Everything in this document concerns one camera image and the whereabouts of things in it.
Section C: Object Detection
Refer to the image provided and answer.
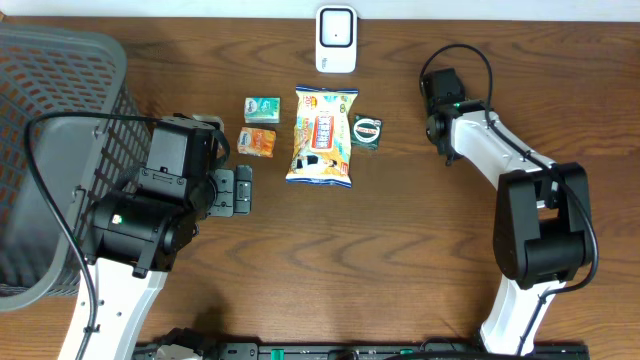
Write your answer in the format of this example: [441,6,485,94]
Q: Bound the white barcode scanner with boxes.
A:
[315,5,358,74]

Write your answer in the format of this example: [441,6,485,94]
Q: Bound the orange small box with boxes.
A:
[237,127,277,158]

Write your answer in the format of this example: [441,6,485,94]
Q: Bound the green Zam-Buk tin box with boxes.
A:
[351,115,383,151]

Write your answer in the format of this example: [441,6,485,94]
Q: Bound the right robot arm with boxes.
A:
[420,68,594,355]

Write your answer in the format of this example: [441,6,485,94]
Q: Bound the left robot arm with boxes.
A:
[59,114,253,359]

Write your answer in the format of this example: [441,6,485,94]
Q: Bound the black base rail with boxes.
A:
[133,327,592,360]

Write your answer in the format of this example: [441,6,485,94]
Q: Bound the grey plastic mesh basket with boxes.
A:
[1,24,151,312]

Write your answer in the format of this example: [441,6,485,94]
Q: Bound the teal silver small box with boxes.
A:
[244,97,281,124]

